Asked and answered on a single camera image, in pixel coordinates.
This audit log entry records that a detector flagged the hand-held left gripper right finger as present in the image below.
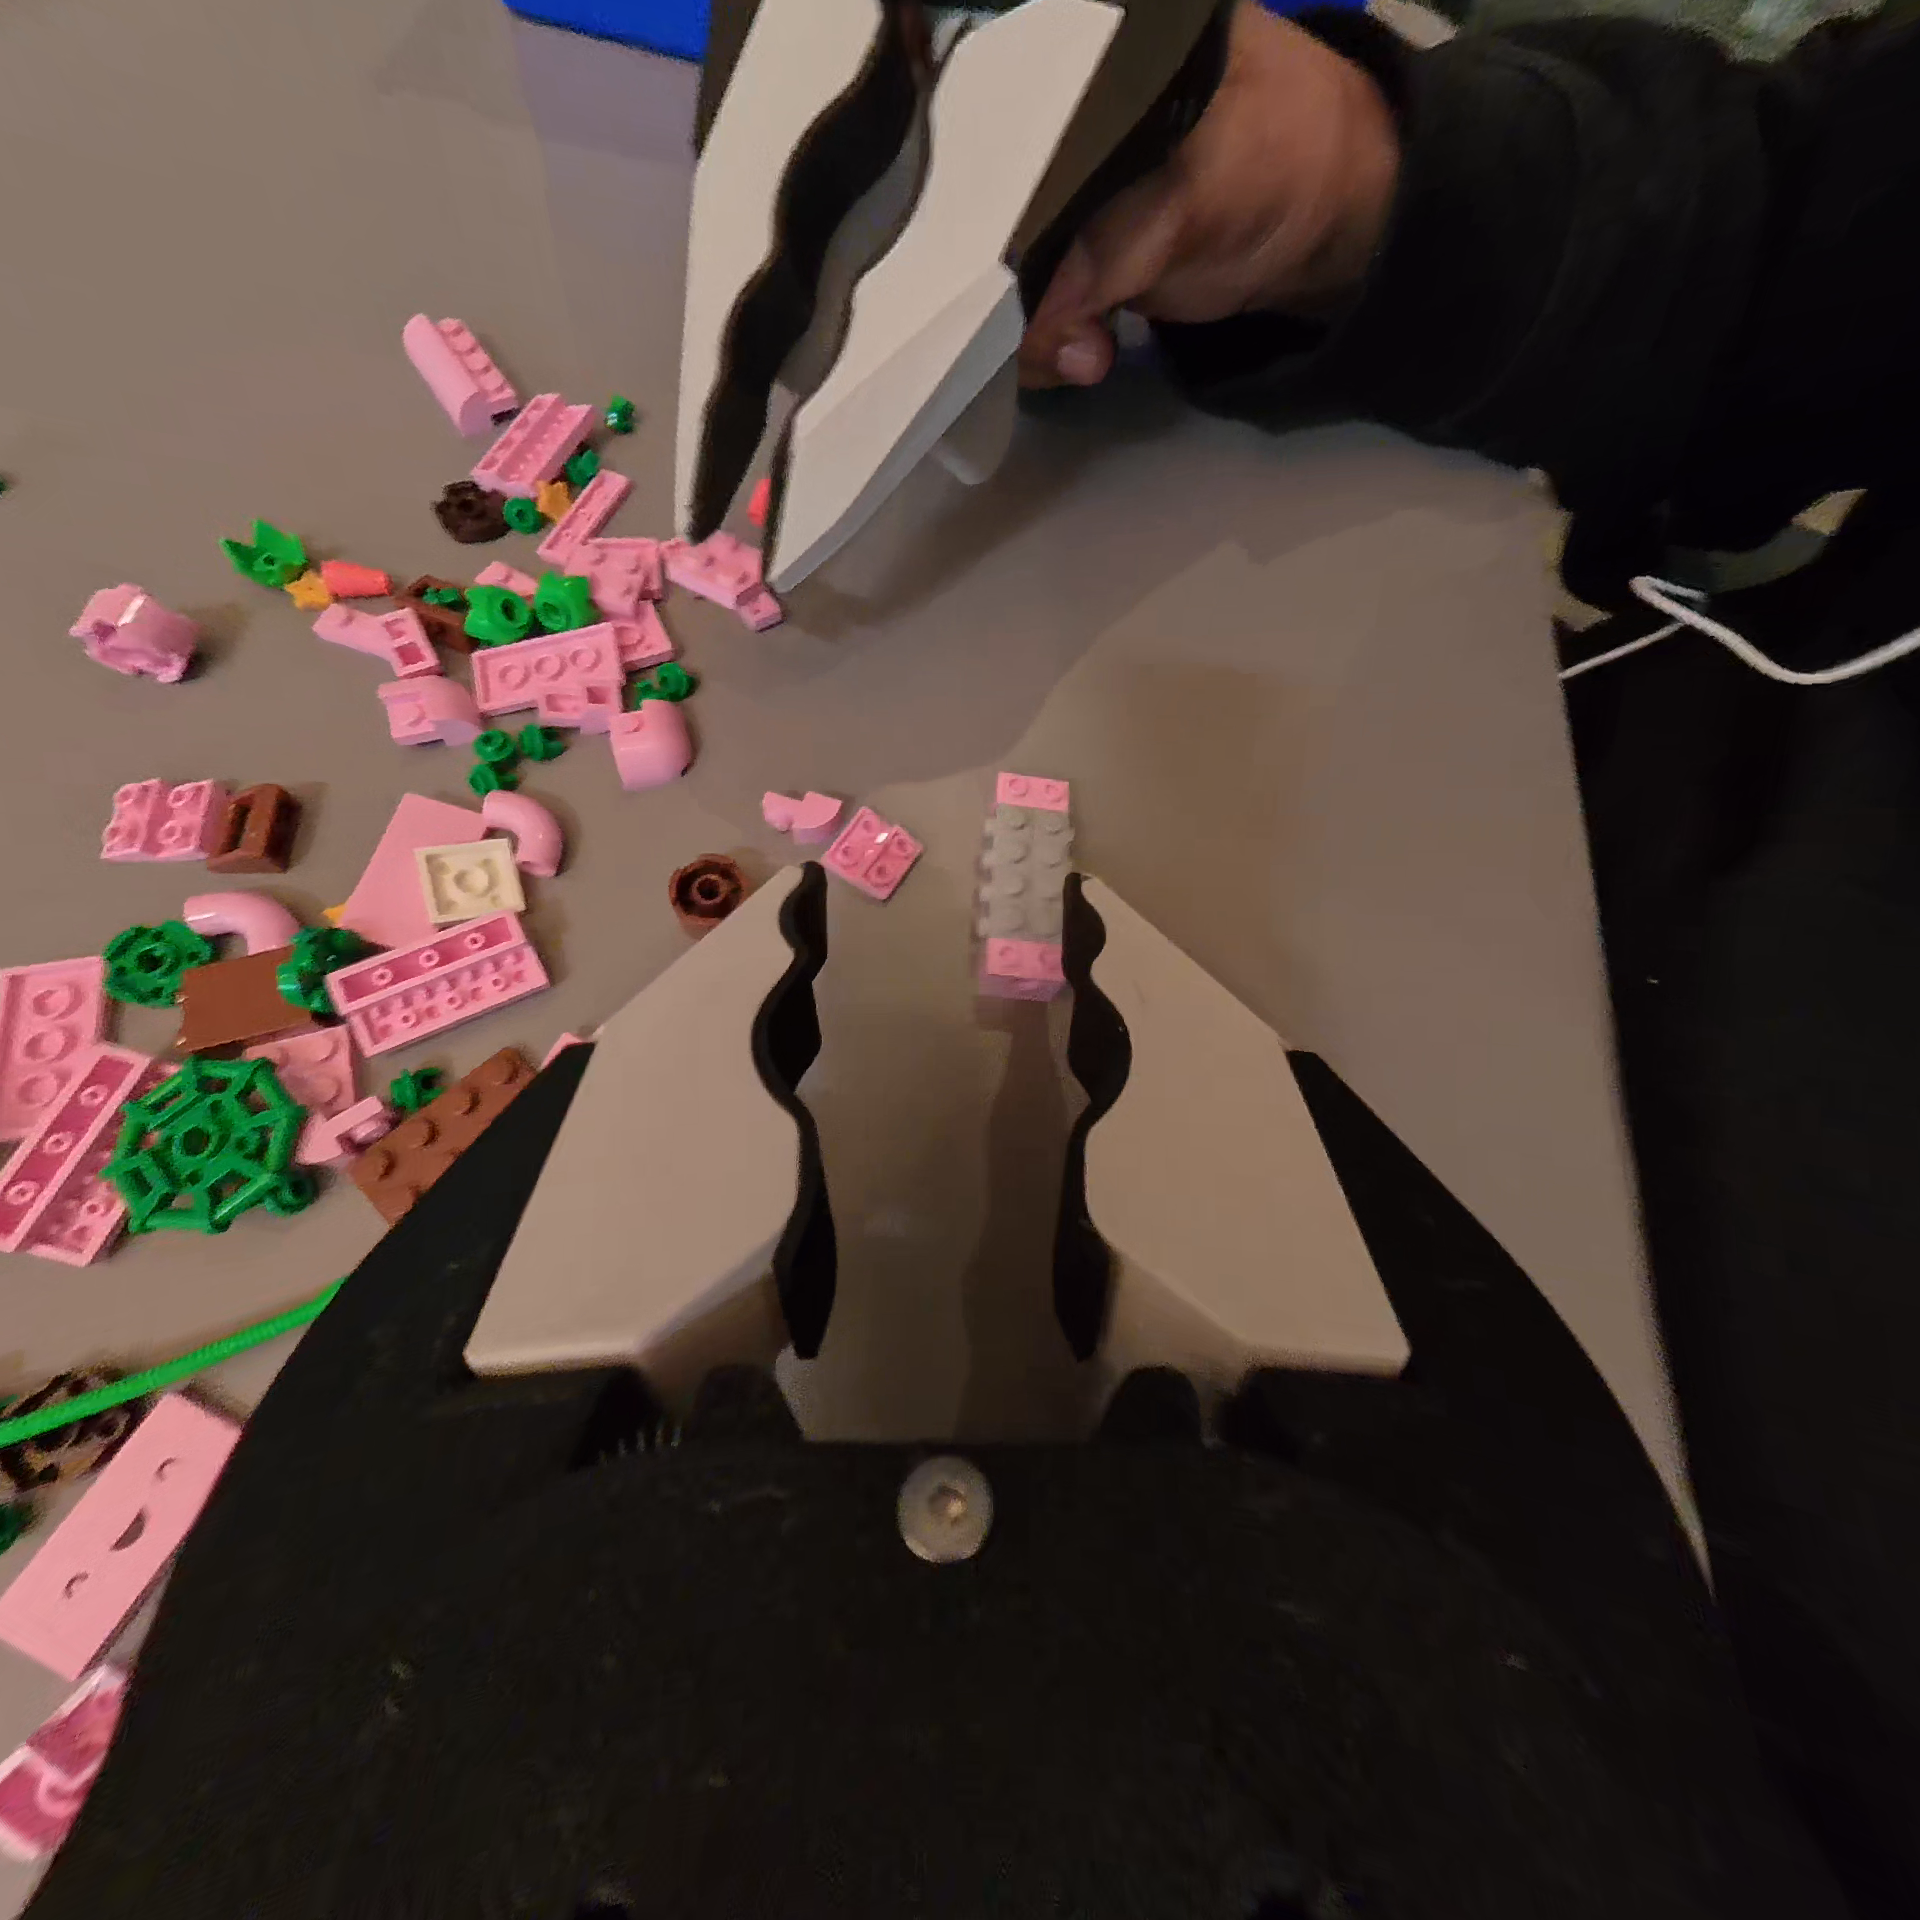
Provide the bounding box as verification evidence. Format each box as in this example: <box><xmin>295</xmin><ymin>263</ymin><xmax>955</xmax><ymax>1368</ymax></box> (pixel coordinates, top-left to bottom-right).
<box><xmin>1050</xmin><ymin>873</ymin><xmax>1411</xmax><ymax>1383</ymax></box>

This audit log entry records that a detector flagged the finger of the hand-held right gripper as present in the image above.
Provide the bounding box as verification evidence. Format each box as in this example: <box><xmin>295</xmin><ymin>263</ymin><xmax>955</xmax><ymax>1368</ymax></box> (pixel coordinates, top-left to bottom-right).
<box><xmin>673</xmin><ymin>0</ymin><xmax>935</xmax><ymax>541</ymax></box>
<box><xmin>761</xmin><ymin>0</ymin><xmax>1129</xmax><ymax>590</ymax></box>

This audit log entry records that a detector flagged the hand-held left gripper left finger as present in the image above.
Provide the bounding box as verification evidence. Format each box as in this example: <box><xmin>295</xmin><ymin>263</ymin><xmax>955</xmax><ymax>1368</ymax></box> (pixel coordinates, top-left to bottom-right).
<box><xmin>464</xmin><ymin>861</ymin><xmax>839</xmax><ymax>1377</ymax></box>

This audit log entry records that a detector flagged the pink and grey brick assembly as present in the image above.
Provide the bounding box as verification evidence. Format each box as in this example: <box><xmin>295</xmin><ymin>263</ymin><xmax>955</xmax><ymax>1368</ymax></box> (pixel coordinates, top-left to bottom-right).
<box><xmin>975</xmin><ymin>773</ymin><xmax>1078</xmax><ymax>998</ymax></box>

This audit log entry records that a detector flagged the pink corner plate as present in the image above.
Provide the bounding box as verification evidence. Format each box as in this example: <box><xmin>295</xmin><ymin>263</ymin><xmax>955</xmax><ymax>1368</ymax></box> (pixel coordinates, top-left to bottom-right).
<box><xmin>661</xmin><ymin>532</ymin><xmax>783</xmax><ymax>632</ymax></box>

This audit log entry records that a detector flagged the person's right forearm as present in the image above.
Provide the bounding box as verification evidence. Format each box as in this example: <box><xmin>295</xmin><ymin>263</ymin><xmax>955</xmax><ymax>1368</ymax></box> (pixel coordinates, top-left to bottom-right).
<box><xmin>1147</xmin><ymin>0</ymin><xmax>1920</xmax><ymax>495</ymax></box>

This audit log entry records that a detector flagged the person's right hand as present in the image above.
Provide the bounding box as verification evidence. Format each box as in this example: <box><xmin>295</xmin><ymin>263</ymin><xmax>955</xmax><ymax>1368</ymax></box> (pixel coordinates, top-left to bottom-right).
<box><xmin>1017</xmin><ymin>10</ymin><xmax>1407</xmax><ymax>392</ymax></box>

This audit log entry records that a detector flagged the blue plastic bin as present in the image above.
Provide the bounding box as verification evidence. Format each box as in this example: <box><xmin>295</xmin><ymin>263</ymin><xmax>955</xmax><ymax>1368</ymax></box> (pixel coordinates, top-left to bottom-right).
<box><xmin>503</xmin><ymin>0</ymin><xmax>712</xmax><ymax>61</ymax></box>

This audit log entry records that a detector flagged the brown studded plate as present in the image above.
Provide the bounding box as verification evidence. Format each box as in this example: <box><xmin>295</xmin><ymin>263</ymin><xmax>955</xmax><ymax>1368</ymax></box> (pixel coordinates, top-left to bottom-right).
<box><xmin>351</xmin><ymin>1047</ymin><xmax>541</xmax><ymax>1225</ymax></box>

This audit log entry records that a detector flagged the pile of pink toy bricks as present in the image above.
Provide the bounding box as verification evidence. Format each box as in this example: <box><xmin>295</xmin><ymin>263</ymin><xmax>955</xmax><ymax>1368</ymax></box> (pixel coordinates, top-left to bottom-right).
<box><xmin>0</xmin><ymin>310</ymin><xmax>922</xmax><ymax>1863</ymax></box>

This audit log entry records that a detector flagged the cream square toy plate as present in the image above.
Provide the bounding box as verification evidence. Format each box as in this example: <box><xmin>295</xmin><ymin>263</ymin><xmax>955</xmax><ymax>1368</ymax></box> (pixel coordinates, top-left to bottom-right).
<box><xmin>415</xmin><ymin>838</ymin><xmax>530</xmax><ymax>924</ymax></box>

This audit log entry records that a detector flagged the brown flat toy tile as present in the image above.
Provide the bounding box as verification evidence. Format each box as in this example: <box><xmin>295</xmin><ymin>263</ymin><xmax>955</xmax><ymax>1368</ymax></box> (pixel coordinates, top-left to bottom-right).
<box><xmin>171</xmin><ymin>951</ymin><xmax>325</xmax><ymax>1056</ymax></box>

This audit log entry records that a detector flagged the long green toy stem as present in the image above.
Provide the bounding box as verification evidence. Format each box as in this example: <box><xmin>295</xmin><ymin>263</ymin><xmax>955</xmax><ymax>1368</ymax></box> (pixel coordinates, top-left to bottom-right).
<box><xmin>0</xmin><ymin>1274</ymin><xmax>349</xmax><ymax>1449</ymax></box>

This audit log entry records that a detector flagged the brown rectangular toy brick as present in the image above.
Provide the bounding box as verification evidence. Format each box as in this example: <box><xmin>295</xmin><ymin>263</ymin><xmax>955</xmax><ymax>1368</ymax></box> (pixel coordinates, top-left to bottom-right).
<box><xmin>207</xmin><ymin>784</ymin><xmax>302</xmax><ymax>874</ymax></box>

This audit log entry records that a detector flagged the dark brown flower piece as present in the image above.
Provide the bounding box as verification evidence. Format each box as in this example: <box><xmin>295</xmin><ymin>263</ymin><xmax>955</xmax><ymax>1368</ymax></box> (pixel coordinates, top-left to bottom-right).
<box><xmin>0</xmin><ymin>1364</ymin><xmax>144</xmax><ymax>1494</ymax></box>

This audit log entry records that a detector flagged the white cable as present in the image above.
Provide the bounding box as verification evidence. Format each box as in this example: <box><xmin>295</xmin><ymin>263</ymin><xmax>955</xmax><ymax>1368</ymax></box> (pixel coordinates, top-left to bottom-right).
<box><xmin>1559</xmin><ymin>575</ymin><xmax>1920</xmax><ymax>687</ymax></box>

